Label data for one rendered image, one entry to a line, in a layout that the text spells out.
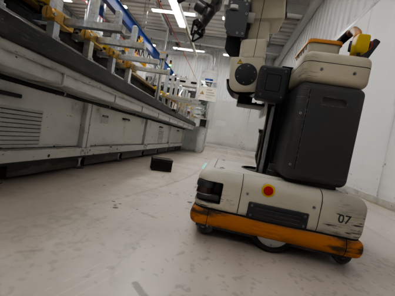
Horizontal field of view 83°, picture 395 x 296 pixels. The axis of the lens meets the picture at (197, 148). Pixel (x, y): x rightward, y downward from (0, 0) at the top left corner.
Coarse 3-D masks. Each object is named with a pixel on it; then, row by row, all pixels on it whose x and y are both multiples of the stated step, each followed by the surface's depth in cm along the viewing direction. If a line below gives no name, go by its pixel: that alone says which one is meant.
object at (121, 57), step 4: (100, 52) 151; (104, 52) 151; (100, 56) 152; (104, 56) 152; (120, 56) 150; (124, 56) 149; (128, 56) 149; (132, 56) 149; (136, 56) 148; (128, 60) 151; (132, 60) 150; (136, 60) 148; (140, 60) 148; (144, 60) 148; (148, 60) 147; (152, 60) 147; (156, 60) 147; (152, 64) 150; (156, 64) 148
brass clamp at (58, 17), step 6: (48, 6) 94; (42, 12) 94; (48, 12) 94; (54, 12) 94; (60, 12) 98; (48, 18) 95; (54, 18) 96; (60, 18) 98; (60, 24) 99; (66, 30) 105; (72, 30) 106
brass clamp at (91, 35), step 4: (84, 32) 118; (88, 32) 118; (92, 32) 121; (84, 36) 119; (88, 36) 119; (92, 36) 121; (96, 36) 124; (92, 40) 122; (96, 40) 125; (96, 44) 126
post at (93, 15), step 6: (96, 0) 120; (90, 6) 121; (96, 6) 121; (90, 12) 121; (96, 12) 122; (90, 18) 121; (96, 18) 123; (90, 30) 121; (84, 42) 122; (90, 42) 121; (84, 48) 122; (90, 48) 122; (84, 54) 122; (90, 54) 123
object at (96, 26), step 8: (40, 16) 102; (40, 24) 104; (64, 24) 101; (72, 24) 100; (80, 24) 100; (88, 24) 99; (96, 24) 99; (104, 24) 98; (112, 24) 98; (112, 32) 100; (120, 32) 99
